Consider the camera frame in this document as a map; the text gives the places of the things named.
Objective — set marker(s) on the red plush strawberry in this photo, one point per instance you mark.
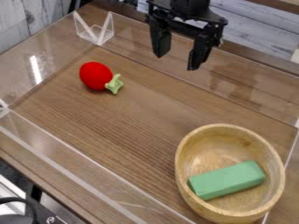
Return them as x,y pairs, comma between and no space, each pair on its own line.
97,77

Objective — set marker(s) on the brown wooden bowl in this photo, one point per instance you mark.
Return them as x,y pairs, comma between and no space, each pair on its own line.
212,147

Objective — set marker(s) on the clear acrylic tray wall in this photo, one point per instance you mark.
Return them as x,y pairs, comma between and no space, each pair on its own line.
104,156

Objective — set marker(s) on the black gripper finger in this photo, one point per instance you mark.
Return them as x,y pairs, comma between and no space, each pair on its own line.
200,51
160,36

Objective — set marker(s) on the clear acrylic corner bracket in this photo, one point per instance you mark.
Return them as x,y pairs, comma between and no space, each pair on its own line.
95,34

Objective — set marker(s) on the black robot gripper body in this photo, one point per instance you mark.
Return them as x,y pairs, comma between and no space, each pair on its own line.
188,17

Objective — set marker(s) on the green rectangular block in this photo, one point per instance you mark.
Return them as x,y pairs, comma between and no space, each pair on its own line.
227,180

